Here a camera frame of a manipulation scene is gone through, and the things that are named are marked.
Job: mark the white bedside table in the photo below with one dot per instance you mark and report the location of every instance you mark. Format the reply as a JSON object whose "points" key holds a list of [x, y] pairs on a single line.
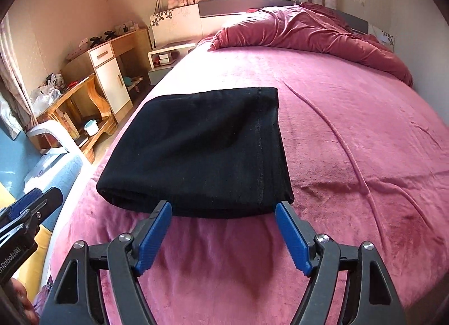
{"points": [[163, 59]]}

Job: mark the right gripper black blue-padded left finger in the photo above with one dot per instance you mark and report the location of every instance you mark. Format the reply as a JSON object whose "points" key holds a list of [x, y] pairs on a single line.
{"points": [[77, 297]]}

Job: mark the white wooden drawer cabinet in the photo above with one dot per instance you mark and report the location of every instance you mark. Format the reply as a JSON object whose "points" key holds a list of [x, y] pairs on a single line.
{"points": [[111, 62]]}

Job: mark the wooden desk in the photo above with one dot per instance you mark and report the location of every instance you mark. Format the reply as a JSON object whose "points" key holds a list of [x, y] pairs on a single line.
{"points": [[77, 105]]}

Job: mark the crumpled pink quilt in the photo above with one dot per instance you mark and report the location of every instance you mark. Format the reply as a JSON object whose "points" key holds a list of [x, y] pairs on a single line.
{"points": [[314, 28]]}

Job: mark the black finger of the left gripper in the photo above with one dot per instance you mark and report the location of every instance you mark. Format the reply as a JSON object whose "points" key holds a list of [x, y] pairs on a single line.
{"points": [[30, 210]]}

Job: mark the black pants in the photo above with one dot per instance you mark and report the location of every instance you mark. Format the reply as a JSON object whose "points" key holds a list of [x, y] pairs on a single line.
{"points": [[215, 155]]}

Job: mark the white teal cup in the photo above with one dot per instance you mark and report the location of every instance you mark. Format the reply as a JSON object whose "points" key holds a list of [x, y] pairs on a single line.
{"points": [[91, 127]]}

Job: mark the white curved chair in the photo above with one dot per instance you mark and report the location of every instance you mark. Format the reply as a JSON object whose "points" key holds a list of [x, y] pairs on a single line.
{"points": [[57, 131]]}

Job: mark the person's left hand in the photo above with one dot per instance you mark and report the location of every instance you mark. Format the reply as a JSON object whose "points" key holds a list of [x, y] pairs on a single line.
{"points": [[26, 306]]}

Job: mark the white paper sheets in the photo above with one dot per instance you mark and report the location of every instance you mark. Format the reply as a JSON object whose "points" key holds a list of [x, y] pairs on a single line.
{"points": [[42, 167]]}

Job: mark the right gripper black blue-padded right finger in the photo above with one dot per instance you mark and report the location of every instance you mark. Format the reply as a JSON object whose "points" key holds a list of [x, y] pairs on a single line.
{"points": [[369, 297]]}

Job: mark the white plastic bags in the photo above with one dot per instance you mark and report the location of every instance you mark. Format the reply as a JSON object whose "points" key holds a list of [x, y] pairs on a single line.
{"points": [[45, 95]]}

